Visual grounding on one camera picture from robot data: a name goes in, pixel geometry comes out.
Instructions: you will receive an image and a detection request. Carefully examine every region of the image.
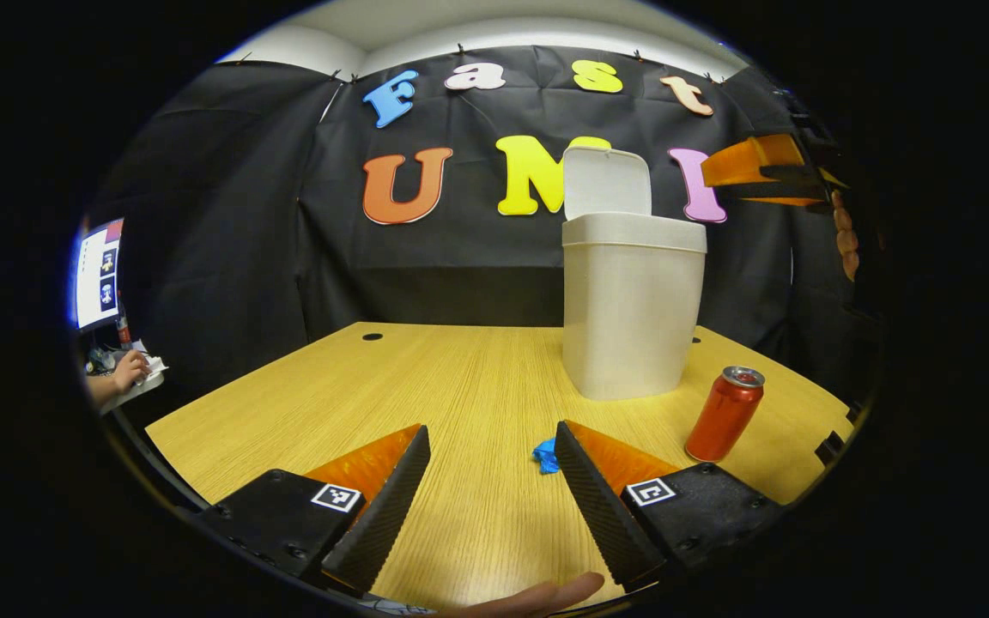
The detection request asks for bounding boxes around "black backdrop cloth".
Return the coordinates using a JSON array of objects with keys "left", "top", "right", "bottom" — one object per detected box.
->
[{"left": 82, "top": 45, "right": 882, "bottom": 430}]

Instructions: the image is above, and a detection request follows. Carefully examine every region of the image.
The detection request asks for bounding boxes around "white paper sheet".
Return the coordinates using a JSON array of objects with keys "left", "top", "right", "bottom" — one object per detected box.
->
[{"left": 100, "top": 339, "right": 171, "bottom": 415}]

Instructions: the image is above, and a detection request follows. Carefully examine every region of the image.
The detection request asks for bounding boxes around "wooden desktop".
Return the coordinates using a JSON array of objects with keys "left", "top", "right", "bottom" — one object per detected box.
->
[{"left": 144, "top": 322, "right": 856, "bottom": 615}]

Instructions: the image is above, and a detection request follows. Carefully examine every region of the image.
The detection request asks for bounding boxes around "computer monitor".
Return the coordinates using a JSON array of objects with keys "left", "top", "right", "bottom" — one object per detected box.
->
[{"left": 74, "top": 218, "right": 126, "bottom": 332}]

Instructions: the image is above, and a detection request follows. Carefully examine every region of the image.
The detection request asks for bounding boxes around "red pop can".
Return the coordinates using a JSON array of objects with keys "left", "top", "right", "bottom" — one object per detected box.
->
[{"left": 685, "top": 366, "right": 766, "bottom": 464}]

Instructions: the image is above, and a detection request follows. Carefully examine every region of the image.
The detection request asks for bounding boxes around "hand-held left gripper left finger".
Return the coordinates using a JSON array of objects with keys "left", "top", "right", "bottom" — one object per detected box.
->
[{"left": 198, "top": 423, "right": 432, "bottom": 599}]

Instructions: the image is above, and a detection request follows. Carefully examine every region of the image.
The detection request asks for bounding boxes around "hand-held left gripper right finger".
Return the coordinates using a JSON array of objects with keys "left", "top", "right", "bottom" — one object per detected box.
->
[{"left": 553, "top": 420, "right": 783, "bottom": 593}]

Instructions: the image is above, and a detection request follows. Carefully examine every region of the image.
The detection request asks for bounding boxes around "white desktop garbage bin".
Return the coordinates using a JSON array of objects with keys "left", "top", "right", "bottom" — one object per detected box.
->
[{"left": 561, "top": 146, "right": 708, "bottom": 402}]

